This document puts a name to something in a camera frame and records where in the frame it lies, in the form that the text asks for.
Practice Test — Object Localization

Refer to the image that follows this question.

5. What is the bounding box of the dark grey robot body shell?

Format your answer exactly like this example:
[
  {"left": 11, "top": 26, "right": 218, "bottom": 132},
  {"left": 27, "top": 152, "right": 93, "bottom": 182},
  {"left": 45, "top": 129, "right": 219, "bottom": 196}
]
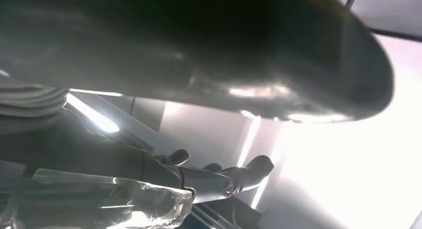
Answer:
[{"left": 0, "top": 0, "right": 395, "bottom": 123}]

